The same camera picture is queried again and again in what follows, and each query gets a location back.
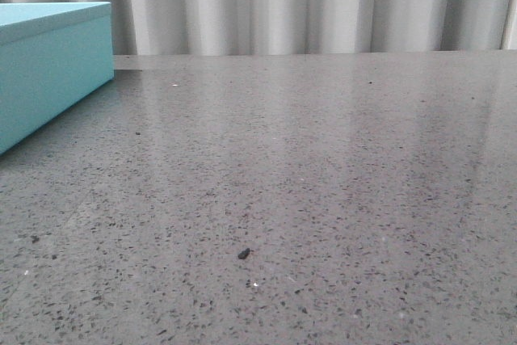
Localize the light blue storage box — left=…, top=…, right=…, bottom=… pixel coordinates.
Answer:
left=1, top=2, right=114, bottom=152

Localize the small black debris piece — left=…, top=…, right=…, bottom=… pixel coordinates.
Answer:
left=237, top=248, right=250, bottom=259

